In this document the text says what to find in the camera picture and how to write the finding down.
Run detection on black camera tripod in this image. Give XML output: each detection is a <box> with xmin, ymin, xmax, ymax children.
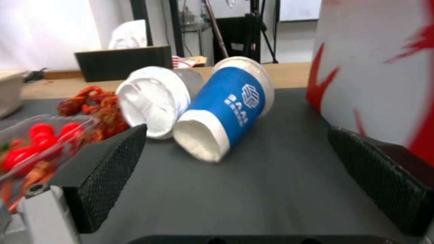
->
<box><xmin>244</xmin><ymin>0</ymin><xmax>279</xmax><ymax>63</ymax></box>

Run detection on red and white paper packet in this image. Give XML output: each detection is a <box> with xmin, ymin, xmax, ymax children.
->
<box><xmin>172</xmin><ymin>55</ymin><xmax>208</xmax><ymax>68</ymax></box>

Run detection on grey cup with white lid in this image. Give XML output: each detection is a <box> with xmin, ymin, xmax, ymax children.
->
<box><xmin>115</xmin><ymin>66</ymin><xmax>205</xmax><ymax>140</ymax></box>

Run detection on red crayfish pile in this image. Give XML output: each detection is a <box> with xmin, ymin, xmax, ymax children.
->
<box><xmin>56</xmin><ymin>86</ymin><xmax>131</xmax><ymax>141</ymax></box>

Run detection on red cherry tomatoes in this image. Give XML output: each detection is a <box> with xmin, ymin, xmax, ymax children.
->
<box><xmin>1</xmin><ymin>123</ymin><xmax>85</xmax><ymax>172</ymax></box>

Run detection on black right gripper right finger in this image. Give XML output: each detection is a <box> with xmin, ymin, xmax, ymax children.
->
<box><xmin>327</xmin><ymin>126</ymin><xmax>434</xmax><ymax>244</ymax></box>

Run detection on white and red delivery bag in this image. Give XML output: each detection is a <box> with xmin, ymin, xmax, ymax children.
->
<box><xmin>305</xmin><ymin>0</ymin><xmax>434</xmax><ymax>165</ymax></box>

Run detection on dark cardboard box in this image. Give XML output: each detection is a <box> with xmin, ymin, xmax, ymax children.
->
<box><xmin>74</xmin><ymin>45</ymin><xmax>174</xmax><ymax>82</ymax></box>

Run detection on clear plastic takeout box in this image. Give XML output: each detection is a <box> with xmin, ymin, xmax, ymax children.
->
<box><xmin>0</xmin><ymin>114</ymin><xmax>101</xmax><ymax>217</ymax></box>

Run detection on white plastic bag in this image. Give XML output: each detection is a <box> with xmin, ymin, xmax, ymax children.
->
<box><xmin>108</xmin><ymin>20</ymin><xmax>150</xmax><ymax>49</ymax></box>

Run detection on blue paper cup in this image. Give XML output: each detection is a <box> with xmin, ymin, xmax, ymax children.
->
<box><xmin>172</xmin><ymin>57</ymin><xmax>275</xmax><ymax>164</ymax></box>

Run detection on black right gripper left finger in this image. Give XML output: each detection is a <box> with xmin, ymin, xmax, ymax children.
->
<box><xmin>18</xmin><ymin>124</ymin><xmax>149</xmax><ymax>244</ymax></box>

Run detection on beige tray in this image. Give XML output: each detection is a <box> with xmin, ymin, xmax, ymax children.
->
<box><xmin>0</xmin><ymin>68</ymin><xmax>29</xmax><ymax>119</ymax></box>

